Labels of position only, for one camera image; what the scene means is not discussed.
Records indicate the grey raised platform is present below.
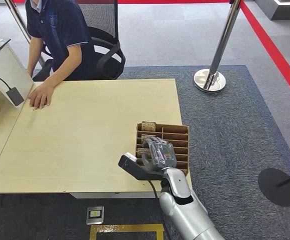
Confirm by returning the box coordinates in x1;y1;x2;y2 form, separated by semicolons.
253;0;290;21

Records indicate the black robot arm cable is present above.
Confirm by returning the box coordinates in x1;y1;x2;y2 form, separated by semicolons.
147;180;161;201

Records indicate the brown cardboard card holder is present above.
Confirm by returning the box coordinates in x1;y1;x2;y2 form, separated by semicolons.
135;121;190;177

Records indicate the white curved display stand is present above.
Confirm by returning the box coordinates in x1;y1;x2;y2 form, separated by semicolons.
0;44;35;111

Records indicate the black round stanchion base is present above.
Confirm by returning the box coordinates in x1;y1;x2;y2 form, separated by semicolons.
257;167;290;208

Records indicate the red barrier belt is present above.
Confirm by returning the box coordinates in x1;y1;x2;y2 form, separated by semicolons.
239;0;290;109

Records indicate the person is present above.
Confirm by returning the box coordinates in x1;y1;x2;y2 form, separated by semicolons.
24;0;96;111

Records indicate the person's left hand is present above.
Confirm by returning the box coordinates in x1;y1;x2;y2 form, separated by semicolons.
28;82;54;111

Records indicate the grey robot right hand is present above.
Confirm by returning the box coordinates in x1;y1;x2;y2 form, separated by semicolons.
140;136;177;173

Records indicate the black office chair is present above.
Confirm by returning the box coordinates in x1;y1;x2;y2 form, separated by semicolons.
32;0;126;82

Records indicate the metal floor socket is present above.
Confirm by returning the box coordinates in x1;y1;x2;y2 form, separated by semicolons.
85;205;105;226

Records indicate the chrome stanchion post with base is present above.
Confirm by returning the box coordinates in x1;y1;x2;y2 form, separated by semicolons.
193;0;242;94

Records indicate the dark grey flat adapter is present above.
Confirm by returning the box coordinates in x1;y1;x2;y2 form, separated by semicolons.
5;86;25;108

